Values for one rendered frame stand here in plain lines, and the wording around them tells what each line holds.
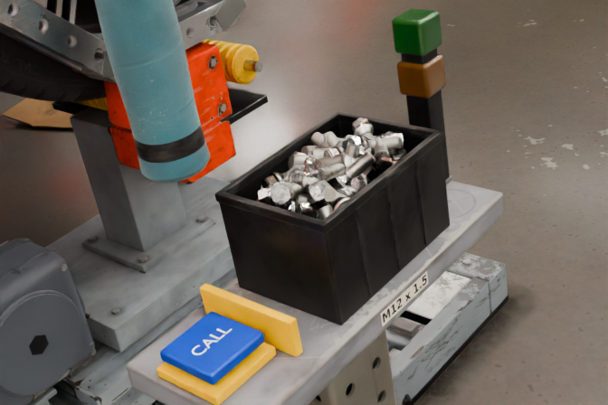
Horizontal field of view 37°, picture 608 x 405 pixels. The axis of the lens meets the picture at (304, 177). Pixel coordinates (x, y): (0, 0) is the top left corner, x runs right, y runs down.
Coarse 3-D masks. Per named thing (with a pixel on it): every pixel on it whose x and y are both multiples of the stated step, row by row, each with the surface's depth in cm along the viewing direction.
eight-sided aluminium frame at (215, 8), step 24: (0, 0) 101; (24, 0) 104; (192, 0) 130; (216, 0) 128; (240, 0) 130; (0, 24) 103; (24, 24) 105; (48, 24) 107; (72, 24) 109; (192, 24) 124; (216, 24) 127; (48, 48) 108; (72, 48) 110; (96, 48) 113; (96, 72) 114
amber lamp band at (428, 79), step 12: (432, 60) 99; (408, 72) 99; (420, 72) 98; (432, 72) 99; (444, 72) 101; (408, 84) 100; (420, 84) 99; (432, 84) 99; (444, 84) 101; (420, 96) 100
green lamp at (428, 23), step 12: (408, 12) 99; (420, 12) 98; (432, 12) 97; (396, 24) 97; (408, 24) 96; (420, 24) 96; (432, 24) 97; (396, 36) 98; (408, 36) 97; (420, 36) 96; (432, 36) 97; (396, 48) 99; (408, 48) 98; (420, 48) 97; (432, 48) 98
